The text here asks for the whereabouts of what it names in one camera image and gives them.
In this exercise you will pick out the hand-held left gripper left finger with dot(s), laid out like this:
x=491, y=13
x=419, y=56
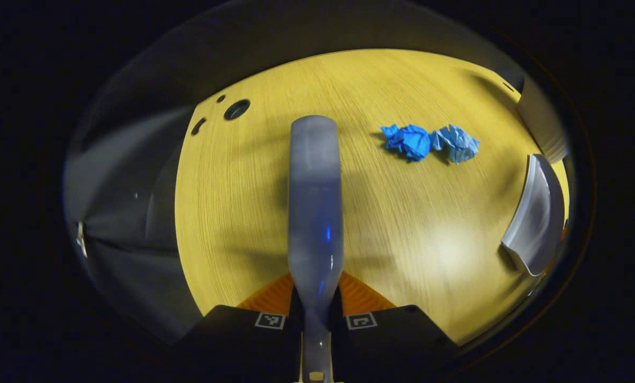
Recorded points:
x=243, y=340

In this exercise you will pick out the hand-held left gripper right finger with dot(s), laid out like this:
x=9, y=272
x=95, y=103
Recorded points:
x=392, y=340

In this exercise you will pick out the small grey broom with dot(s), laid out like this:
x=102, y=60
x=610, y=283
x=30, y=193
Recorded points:
x=315, y=213

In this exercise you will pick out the grey plastic dustpan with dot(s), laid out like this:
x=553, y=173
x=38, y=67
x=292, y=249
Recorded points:
x=535, y=218

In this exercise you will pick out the dark blue paper ball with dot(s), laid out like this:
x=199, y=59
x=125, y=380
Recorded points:
x=409, y=141

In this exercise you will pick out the light blue paper ball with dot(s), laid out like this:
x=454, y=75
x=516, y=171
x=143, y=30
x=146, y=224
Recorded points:
x=456, y=143

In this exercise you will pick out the wooden desktop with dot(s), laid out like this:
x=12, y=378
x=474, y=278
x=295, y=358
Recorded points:
x=232, y=213

